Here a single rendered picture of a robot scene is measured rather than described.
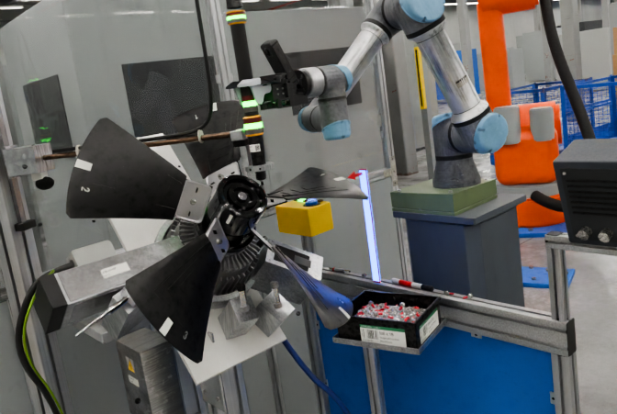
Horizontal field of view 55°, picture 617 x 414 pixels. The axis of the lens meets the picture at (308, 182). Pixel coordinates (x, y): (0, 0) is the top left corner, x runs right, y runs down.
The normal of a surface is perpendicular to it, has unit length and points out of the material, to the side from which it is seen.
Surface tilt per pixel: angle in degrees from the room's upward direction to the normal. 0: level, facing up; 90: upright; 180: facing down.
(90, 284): 50
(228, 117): 39
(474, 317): 90
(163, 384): 90
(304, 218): 90
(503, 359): 90
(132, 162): 80
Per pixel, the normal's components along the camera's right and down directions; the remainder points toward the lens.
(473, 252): -0.04, 0.18
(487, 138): 0.47, 0.16
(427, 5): 0.33, -0.04
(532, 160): -0.37, 0.21
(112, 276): 0.42, -0.60
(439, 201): -0.73, 0.22
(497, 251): 0.67, 0.03
